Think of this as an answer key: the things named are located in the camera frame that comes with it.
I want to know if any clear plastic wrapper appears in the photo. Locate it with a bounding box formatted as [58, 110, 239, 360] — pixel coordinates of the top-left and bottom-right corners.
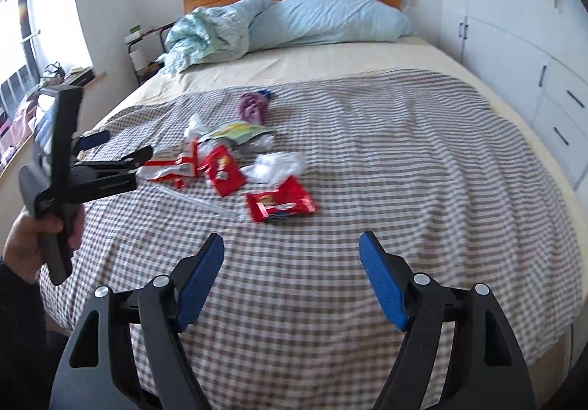
[247, 134, 277, 154]

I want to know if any metal window railing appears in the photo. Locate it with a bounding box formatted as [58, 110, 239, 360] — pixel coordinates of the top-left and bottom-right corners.
[0, 29, 43, 117]

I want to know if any light blue pillow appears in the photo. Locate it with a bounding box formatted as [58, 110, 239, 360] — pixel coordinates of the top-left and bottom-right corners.
[248, 0, 414, 53]

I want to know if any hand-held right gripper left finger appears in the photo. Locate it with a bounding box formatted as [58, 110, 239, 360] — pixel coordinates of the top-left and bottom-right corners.
[50, 233, 225, 410]

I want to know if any brown checked blanket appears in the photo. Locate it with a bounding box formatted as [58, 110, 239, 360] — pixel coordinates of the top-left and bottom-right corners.
[39, 67, 582, 410]

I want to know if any white tissue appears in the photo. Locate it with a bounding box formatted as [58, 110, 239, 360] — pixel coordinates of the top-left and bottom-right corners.
[184, 113, 204, 140]

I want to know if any green floral quilt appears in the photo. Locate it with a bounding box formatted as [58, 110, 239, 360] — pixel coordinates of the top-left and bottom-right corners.
[156, 0, 276, 73]

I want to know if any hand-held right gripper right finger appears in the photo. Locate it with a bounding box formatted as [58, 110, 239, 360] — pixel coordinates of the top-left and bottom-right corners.
[359, 231, 536, 410]

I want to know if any dark framed window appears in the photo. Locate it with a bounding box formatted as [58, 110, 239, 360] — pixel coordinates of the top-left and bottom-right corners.
[0, 0, 43, 117]

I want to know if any purple hair scrunchie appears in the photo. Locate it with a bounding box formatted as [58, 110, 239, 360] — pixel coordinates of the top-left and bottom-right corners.
[236, 92, 270, 124]

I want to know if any large red snack packet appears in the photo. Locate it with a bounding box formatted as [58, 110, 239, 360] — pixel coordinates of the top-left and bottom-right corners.
[245, 175, 317, 224]

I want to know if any white wardrobe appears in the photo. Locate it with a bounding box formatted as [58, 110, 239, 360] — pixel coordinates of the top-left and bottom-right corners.
[436, 0, 588, 191]

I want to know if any black box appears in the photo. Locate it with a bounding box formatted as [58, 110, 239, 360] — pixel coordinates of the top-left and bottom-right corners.
[60, 67, 95, 85]

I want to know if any cream bed sheet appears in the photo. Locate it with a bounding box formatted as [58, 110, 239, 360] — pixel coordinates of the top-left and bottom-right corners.
[89, 35, 585, 362]

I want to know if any pink bag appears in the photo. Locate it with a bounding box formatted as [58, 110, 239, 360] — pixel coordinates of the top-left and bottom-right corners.
[0, 100, 38, 163]

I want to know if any person's left hand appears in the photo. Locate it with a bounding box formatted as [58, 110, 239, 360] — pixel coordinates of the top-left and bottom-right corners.
[2, 207, 84, 275]

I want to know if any red and white wrapper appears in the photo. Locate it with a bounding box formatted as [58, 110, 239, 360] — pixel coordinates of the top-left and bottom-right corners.
[137, 140, 201, 190]

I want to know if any wooden windowsill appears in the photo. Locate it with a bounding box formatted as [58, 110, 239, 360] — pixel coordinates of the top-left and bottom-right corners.
[0, 70, 108, 190]

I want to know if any clear straw wrapper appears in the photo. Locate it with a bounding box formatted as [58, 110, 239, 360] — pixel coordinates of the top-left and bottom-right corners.
[153, 184, 240, 221]

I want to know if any red cartoon snack packet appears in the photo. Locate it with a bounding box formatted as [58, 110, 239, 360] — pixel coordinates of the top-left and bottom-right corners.
[201, 145, 247, 199]

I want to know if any black metal bedside rack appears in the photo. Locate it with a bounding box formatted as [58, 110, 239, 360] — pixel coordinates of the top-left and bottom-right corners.
[125, 21, 176, 86]

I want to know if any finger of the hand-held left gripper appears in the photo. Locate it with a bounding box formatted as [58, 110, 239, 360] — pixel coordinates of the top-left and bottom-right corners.
[75, 131, 111, 153]
[75, 145, 154, 175]

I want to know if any yellow snack pouch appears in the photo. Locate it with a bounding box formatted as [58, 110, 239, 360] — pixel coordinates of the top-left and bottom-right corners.
[201, 122, 275, 145]

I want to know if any person's left forearm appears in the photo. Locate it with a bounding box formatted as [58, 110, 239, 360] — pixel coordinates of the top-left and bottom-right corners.
[0, 256, 52, 410]

